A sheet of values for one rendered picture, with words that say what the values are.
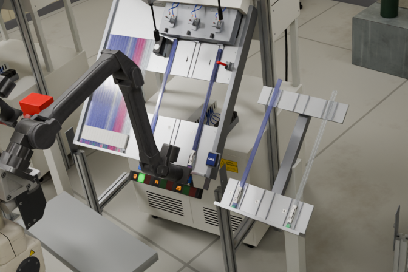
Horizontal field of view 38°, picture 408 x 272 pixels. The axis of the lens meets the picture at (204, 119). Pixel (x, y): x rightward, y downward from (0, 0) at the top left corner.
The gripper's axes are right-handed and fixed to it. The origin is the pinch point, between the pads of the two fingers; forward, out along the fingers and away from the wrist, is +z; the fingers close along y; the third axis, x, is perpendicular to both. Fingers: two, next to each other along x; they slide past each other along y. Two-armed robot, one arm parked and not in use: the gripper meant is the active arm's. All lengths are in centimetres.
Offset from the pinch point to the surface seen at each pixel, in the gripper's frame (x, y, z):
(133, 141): -8.6, 30.2, 1.3
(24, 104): -15, 100, 5
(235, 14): -67, -6, -4
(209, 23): -61, 5, -4
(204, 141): -14.8, -2.7, 1.5
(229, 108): -30.0, -9.7, 2.7
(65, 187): 21, 95, 45
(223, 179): -2.0, -13.8, 3.3
